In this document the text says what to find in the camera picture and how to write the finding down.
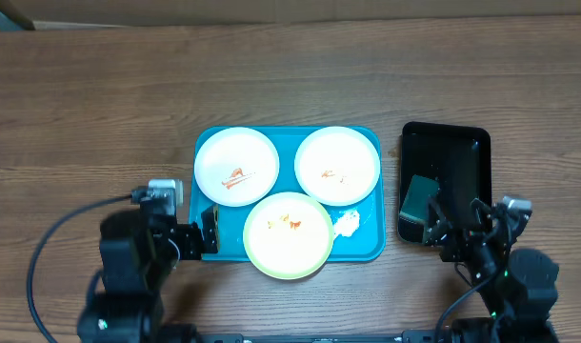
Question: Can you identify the white foam blob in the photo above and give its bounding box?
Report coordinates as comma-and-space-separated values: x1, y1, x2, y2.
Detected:
333, 209, 360, 237

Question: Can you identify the teal plastic tray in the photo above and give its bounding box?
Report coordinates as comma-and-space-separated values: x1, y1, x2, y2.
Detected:
203, 126, 386, 262

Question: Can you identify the black rectangular tray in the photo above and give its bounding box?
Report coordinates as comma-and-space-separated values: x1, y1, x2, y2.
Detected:
397, 122, 491, 245

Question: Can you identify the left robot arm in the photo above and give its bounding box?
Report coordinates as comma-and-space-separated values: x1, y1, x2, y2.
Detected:
77, 205, 220, 343

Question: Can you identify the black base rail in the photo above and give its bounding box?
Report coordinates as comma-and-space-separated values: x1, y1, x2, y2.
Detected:
201, 330, 436, 343

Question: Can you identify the green yellow sponge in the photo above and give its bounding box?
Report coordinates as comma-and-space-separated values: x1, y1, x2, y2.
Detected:
399, 175, 439, 225

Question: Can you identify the yellow-green plate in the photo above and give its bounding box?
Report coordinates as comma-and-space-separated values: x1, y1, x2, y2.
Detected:
243, 192, 334, 280

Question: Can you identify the white plate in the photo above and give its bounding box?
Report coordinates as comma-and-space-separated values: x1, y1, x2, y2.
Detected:
193, 127, 280, 207
294, 127, 381, 207

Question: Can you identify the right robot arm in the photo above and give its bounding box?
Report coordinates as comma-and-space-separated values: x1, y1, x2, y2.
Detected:
424, 196, 559, 342

